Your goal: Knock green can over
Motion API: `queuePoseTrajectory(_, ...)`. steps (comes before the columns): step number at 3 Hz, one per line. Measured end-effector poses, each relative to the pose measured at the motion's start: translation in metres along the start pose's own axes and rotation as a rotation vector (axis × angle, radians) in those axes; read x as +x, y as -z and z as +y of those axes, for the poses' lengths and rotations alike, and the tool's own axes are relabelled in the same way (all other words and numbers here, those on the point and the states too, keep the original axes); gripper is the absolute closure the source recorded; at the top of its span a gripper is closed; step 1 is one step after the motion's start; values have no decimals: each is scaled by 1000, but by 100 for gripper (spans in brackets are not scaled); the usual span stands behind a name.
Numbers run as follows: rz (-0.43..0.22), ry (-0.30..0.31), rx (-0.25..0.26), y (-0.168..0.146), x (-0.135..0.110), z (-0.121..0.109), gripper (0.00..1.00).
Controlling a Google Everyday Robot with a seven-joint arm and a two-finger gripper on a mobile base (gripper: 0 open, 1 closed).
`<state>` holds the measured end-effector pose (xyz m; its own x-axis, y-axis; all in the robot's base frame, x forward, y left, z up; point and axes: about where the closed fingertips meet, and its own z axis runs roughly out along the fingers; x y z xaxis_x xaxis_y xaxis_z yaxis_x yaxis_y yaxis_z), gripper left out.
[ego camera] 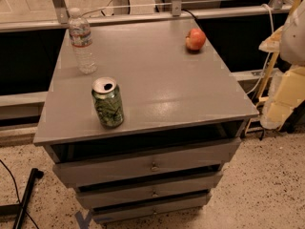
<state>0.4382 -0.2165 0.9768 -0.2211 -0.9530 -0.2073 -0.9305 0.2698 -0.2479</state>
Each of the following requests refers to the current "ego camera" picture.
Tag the red apple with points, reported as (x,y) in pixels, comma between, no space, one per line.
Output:
(195,39)

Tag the grey drawer cabinet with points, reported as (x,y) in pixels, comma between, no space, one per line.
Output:
(170,97)

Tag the metal railing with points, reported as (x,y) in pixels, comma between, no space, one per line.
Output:
(24,15)

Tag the middle grey drawer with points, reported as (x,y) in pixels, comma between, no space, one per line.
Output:
(159,186)

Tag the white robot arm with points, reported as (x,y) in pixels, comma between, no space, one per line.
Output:
(292,43)

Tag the clear plastic water bottle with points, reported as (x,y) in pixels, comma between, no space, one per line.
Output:
(81,41)

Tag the green soda can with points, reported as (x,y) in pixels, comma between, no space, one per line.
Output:
(107,102)

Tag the top grey drawer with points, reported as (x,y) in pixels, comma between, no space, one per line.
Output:
(102,170)

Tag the grey drawer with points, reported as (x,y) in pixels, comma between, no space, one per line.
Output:
(102,170)
(158,206)
(159,186)

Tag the bottom grey drawer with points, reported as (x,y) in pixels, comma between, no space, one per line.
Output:
(158,206)

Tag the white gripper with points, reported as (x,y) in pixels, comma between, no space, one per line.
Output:
(294,40)

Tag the black stand leg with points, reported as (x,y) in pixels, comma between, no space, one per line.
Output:
(19,211)

